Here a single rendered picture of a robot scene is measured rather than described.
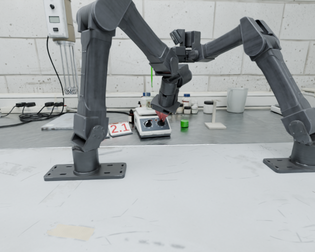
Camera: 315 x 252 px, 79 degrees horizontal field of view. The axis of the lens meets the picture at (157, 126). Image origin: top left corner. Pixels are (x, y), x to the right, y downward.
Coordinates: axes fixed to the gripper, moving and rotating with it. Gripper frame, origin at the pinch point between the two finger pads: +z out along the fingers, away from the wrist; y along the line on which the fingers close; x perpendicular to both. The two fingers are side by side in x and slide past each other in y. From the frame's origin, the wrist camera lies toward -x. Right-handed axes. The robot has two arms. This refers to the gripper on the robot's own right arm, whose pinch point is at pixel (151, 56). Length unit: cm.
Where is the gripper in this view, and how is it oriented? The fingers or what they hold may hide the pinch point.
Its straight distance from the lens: 86.5
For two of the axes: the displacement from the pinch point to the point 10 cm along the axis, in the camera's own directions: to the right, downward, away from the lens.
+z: -9.7, 0.7, -2.2
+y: 2.3, 2.6, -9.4
